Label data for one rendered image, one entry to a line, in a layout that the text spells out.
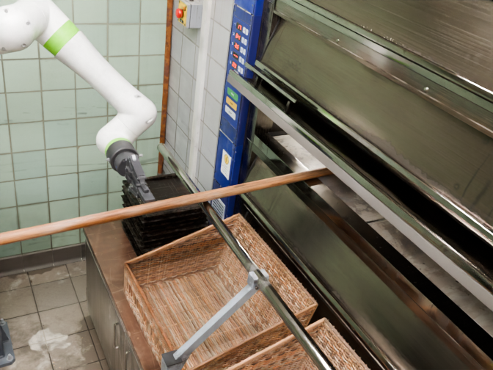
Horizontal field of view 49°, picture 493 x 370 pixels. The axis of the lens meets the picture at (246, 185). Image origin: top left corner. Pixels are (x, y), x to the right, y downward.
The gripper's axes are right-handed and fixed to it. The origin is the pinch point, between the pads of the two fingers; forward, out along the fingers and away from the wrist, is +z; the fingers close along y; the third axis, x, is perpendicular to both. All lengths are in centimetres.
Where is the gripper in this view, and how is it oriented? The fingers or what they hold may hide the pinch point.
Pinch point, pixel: (146, 195)
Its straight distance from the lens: 159.3
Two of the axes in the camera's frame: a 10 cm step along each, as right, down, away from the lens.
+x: -8.8, 1.4, -4.5
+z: 4.5, 5.1, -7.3
